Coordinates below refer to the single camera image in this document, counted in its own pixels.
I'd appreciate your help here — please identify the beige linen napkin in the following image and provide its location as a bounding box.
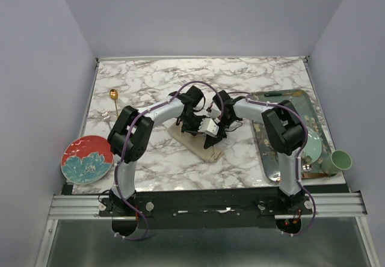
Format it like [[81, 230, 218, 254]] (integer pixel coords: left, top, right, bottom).
[[167, 123, 224, 163]]

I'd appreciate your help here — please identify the gold spoon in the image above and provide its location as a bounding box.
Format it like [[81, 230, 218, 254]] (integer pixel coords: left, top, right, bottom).
[[109, 89, 119, 117]]

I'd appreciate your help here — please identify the silver fork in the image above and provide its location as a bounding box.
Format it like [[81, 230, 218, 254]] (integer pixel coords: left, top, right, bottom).
[[101, 109, 111, 129]]

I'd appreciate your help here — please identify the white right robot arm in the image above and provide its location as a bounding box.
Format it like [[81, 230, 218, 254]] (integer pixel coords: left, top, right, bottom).
[[204, 90, 308, 214]]

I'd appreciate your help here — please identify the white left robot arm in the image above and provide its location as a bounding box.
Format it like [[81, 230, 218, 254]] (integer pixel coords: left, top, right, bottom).
[[107, 86, 206, 216]]

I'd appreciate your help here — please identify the floral teal serving tray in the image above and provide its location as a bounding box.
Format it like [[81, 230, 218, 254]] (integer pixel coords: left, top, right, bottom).
[[253, 89, 332, 182]]

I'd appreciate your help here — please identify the mint green plate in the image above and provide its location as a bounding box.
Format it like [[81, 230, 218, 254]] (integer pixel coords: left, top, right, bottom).
[[301, 127, 322, 164]]

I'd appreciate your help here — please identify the red and blue round plate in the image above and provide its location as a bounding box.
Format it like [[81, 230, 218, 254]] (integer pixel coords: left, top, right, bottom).
[[60, 135, 114, 185]]

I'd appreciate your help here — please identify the mint green cup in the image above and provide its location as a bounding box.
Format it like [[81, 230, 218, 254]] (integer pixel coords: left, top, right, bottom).
[[321, 150, 353, 175]]

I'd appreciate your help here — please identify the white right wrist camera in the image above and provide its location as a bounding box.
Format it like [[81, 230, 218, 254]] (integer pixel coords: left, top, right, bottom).
[[208, 108, 221, 120]]

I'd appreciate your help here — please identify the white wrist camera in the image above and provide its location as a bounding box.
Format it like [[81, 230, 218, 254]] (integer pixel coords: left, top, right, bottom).
[[199, 118, 219, 137], [208, 108, 221, 120]]

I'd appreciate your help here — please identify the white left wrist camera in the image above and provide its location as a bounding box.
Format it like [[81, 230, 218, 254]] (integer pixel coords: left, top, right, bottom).
[[199, 118, 219, 137]]

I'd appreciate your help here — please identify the black mounting base plate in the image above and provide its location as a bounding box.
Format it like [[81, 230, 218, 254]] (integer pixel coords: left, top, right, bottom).
[[99, 187, 313, 235]]

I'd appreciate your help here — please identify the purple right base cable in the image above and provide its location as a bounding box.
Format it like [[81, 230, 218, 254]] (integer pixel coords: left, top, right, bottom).
[[281, 185, 319, 238]]

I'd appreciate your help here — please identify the aluminium frame rail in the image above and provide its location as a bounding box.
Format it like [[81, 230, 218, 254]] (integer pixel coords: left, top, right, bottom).
[[48, 193, 367, 220]]

